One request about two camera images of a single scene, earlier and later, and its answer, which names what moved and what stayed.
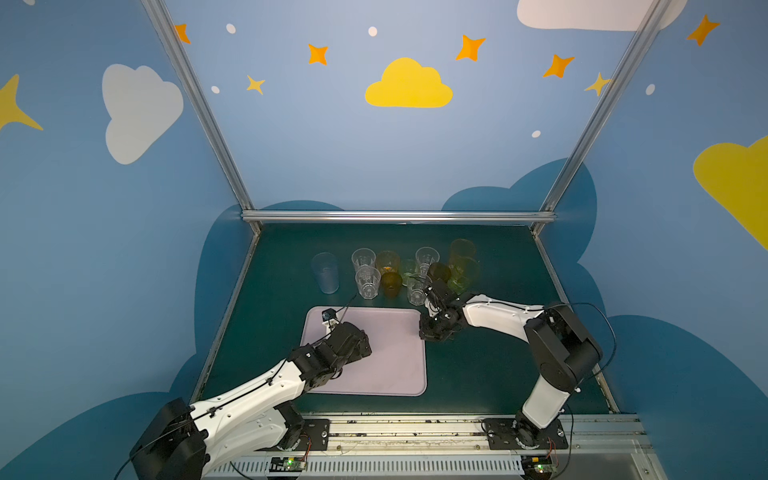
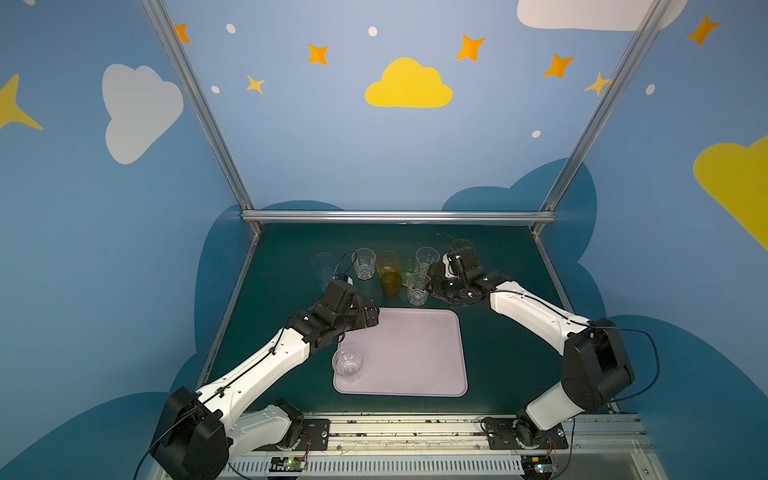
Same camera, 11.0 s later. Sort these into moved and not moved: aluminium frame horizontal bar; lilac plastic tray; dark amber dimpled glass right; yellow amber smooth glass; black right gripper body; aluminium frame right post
Moved: black right gripper body; lilac plastic tray
Not moved: aluminium frame right post; yellow amber smooth glass; aluminium frame horizontal bar; dark amber dimpled glass right
